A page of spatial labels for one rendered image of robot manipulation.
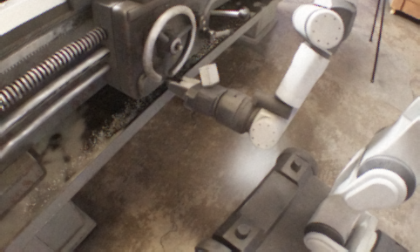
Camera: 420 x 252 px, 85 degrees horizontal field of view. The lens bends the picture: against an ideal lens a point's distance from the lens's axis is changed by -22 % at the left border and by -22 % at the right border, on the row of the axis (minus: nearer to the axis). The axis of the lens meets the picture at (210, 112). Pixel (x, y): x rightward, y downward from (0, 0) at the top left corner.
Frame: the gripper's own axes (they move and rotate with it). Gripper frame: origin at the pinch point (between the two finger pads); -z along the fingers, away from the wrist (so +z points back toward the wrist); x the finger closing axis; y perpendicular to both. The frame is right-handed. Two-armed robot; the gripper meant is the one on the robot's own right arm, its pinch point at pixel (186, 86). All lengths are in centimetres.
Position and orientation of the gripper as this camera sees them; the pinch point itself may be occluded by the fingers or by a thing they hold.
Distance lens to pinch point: 73.2
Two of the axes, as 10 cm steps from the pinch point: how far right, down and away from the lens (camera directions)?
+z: 8.5, 4.2, -3.0
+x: -4.6, 3.4, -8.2
